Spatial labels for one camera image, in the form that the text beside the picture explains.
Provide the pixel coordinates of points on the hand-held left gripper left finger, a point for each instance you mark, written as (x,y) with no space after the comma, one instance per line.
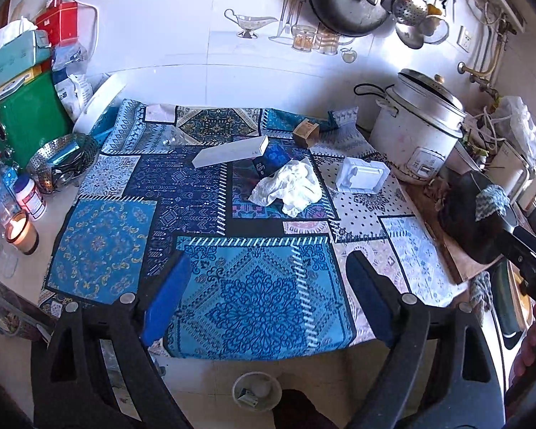
(167,297)

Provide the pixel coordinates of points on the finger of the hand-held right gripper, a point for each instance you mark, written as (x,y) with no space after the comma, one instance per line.
(525,241)

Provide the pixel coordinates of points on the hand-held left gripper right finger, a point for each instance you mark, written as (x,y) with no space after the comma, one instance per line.
(368,299)

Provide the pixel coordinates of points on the white plastic tray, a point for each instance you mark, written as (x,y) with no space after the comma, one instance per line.
(362,174)

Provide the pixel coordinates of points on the white tissue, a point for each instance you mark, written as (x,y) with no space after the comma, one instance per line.
(290,185)

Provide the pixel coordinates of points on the long white box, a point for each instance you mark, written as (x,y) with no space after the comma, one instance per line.
(230,152)

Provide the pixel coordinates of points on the small dark blue box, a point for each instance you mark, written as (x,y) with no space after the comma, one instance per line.
(272,158)

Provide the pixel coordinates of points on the small brown cardboard box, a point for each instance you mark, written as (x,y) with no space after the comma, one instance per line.
(306,133)

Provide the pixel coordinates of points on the person's right hand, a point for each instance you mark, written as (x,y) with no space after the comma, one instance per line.
(533,348)

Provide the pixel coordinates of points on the teal crochet cloth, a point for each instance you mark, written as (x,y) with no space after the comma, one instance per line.
(491,201)

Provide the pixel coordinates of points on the black pot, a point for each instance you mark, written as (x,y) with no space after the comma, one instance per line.
(466,228)

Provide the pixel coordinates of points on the grey crochet cloth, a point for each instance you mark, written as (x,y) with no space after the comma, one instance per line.
(479,297)

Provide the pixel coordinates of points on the blue patchwork patterned tablecloth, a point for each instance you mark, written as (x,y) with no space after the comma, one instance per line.
(232,277)

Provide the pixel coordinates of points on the wooden cutting board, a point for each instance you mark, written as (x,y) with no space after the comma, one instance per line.
(455,259)

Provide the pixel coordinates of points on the translucent plastic bag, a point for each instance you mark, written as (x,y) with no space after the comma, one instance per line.
(518,120)

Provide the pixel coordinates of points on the white rice cooker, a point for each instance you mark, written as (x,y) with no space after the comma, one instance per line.
(417,129)

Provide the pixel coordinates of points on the lit candle in glass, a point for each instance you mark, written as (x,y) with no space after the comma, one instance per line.
(21,232)

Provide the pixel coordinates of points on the white bottle with red label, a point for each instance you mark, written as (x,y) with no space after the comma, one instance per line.
(30,196)

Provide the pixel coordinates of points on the blue foil packet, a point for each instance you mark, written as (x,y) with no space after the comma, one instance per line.
(67,156)

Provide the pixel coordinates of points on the brass faucet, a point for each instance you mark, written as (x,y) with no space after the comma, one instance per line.
(478,71)

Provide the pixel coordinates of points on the steel steamer basket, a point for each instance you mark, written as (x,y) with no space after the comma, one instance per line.
(42,167)

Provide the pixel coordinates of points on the white paper sheet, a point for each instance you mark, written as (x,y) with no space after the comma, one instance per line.
(161,113)

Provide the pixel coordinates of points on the white round lid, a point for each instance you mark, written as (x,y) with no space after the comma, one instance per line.
(100,102)

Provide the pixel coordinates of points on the green box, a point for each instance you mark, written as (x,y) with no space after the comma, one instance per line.
(31,116)

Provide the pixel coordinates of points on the white printed plastic bag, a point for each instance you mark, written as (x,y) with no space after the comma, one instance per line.
(71,91)

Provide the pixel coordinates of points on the steel ladle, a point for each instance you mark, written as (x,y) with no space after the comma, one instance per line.
(408,35)

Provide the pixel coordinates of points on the steel perforated skimmer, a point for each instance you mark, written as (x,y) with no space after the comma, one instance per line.
(410,8)

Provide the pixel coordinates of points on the teal tissue box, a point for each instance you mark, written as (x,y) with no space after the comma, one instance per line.
(11,60)

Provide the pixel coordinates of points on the red box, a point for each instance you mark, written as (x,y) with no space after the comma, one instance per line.
(60,22)

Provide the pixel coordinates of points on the hanging black wok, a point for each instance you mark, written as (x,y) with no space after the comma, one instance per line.
(344,2)

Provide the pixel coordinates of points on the white wall socket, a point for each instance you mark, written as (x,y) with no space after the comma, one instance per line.
(463,39)

